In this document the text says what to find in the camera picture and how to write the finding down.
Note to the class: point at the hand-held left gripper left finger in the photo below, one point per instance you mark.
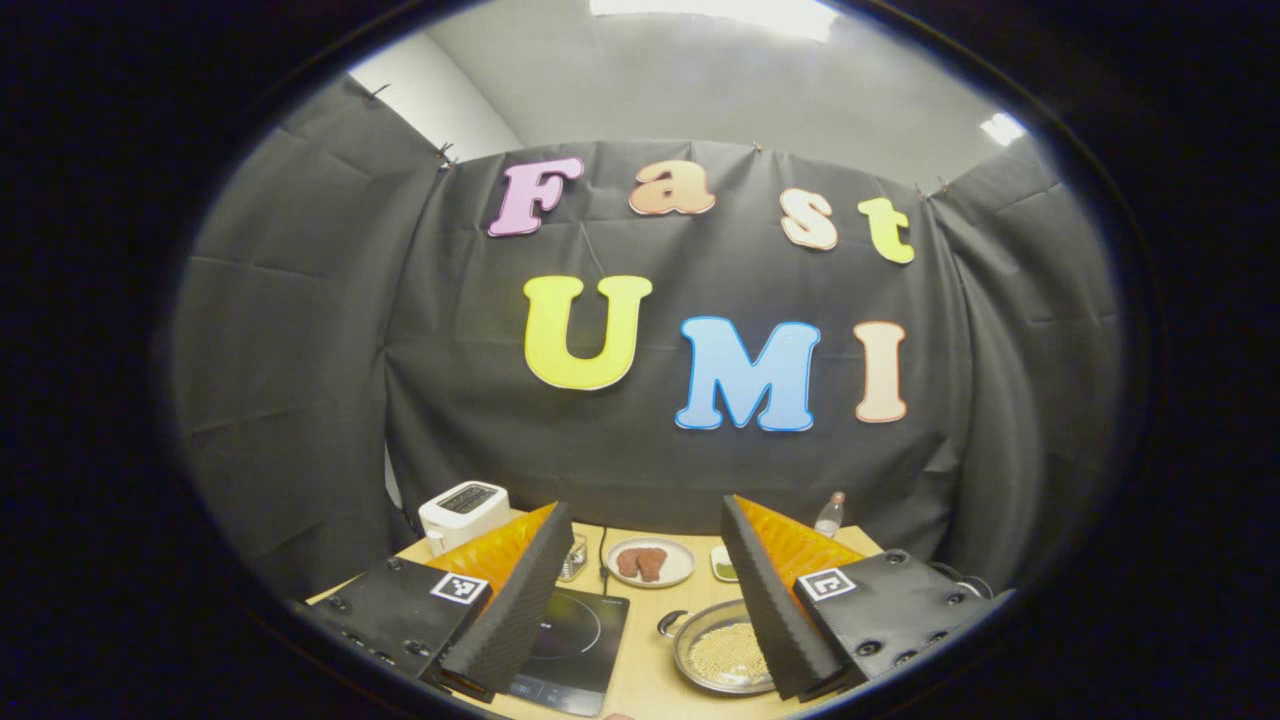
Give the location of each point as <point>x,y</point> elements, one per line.
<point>520,610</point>

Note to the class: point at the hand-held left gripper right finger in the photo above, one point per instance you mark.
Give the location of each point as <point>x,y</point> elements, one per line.
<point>765,600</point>

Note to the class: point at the black induction cooktop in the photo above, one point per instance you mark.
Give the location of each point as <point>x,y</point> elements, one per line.
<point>580,640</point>

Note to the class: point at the steel pot with soybeans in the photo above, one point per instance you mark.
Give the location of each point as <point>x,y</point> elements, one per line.
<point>720,650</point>

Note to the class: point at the white divided dish with beans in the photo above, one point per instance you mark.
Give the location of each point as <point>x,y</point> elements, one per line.
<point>722,570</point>

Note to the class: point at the white round plate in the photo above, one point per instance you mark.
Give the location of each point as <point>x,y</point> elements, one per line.
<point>682,560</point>

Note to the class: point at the clear plastic water bottle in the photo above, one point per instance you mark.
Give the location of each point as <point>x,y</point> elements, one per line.
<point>828,520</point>

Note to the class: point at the white toaster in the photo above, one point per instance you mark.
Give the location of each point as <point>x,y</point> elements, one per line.
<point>460,520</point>

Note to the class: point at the red meat slice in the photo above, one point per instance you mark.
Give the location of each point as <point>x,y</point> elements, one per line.
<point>642,564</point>

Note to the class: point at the ceiling light panel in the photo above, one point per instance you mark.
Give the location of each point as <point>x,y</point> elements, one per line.
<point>720,12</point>
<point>1002,128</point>

